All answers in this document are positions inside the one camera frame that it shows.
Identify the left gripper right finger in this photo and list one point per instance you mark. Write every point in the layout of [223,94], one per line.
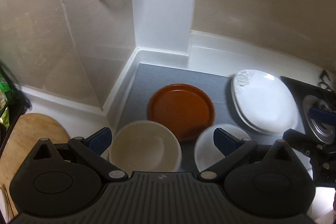
[235,151]

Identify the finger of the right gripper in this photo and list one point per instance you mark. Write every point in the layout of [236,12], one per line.
[320,114]

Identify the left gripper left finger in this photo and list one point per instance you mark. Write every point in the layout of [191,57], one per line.
[90,150]

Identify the white bowl blue rim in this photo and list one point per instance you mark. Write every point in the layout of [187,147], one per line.
[205,152]

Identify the cream white bowl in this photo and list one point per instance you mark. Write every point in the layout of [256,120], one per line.
[145,146]

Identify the white embossed square plate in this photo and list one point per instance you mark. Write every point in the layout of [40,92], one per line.
[264,102]

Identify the brown round plate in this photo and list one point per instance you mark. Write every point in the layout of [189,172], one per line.
[184,109]

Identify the black glass gas stove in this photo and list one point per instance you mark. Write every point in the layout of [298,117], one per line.
[300,90]

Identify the silver gas burner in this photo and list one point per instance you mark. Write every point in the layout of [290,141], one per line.
[321,130]

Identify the black pan support grate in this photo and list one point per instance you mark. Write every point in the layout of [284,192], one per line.
[325,81]

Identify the round wooden cutting board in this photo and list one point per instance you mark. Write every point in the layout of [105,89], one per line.
[27,131]

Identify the black rack with packets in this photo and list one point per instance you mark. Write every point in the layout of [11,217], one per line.
[13,104]

